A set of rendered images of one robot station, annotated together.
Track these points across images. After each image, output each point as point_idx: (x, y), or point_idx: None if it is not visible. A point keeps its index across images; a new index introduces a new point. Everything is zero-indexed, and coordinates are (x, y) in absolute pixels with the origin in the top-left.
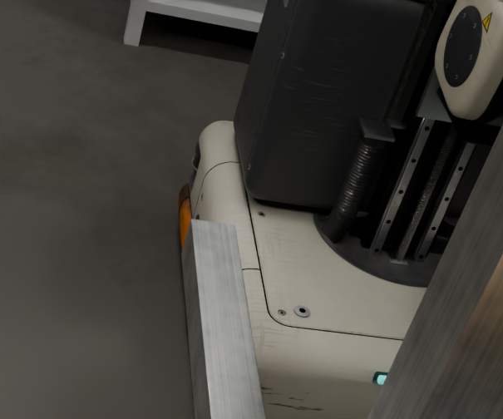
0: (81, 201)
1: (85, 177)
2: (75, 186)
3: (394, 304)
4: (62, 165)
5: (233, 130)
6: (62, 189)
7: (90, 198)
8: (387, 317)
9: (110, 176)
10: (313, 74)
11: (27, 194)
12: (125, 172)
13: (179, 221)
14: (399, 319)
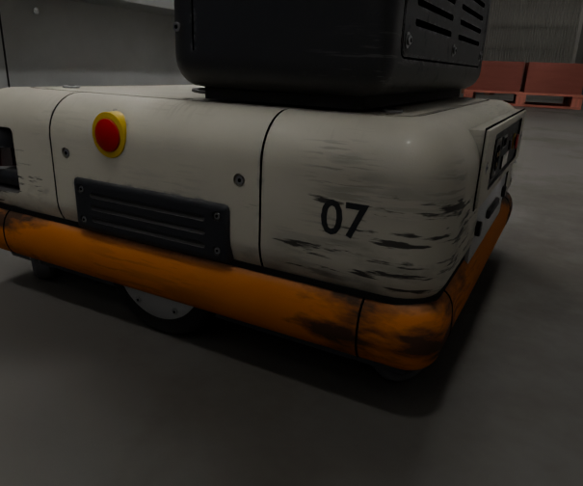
0: (526, 227)
1: (570, 234)
2: (551, 229)
3: (200, 87)
4: None
5: (482, 98)
6: (544, 226)
7: (534, 230)
8: (194, 86)
9: (580, 243)
10: None
11: (530, 216)
12: None
13: (505, 251)
14: (186, 86)
